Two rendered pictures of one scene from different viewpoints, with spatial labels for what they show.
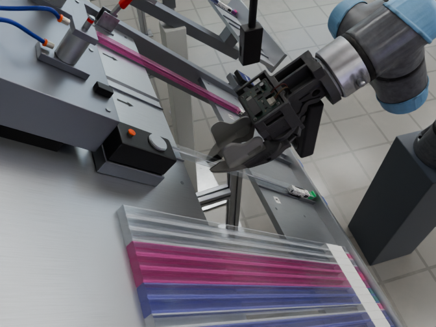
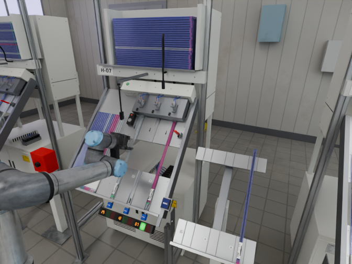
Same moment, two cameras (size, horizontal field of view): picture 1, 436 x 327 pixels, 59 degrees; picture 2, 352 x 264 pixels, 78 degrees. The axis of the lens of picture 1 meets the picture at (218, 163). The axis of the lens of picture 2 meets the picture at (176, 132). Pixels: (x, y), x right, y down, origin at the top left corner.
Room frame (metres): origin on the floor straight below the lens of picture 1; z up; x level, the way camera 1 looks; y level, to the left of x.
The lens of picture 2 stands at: (1.37, -0.66, 1.55)
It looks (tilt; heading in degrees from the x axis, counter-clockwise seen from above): 23 degrees down; 134
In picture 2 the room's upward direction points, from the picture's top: 1 degrees clockwise
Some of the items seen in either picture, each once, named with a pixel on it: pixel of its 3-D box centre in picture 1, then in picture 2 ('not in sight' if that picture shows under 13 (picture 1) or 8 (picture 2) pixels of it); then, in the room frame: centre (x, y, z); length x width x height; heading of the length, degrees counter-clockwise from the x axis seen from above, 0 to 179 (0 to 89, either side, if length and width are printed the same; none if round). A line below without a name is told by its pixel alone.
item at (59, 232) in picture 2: not in sight; (53, 194); (-0.32, -0.31, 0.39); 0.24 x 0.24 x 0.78; 21
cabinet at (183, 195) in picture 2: not in sight; (160, 191); (0.19, 0.38, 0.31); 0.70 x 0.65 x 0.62; 21
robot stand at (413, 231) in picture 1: (404, 202); not in sight; (0.71, -0.64, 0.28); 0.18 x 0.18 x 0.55; 16
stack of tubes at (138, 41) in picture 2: not in sight; (155, 43); (0.29, 0.29, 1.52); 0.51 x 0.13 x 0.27; 21
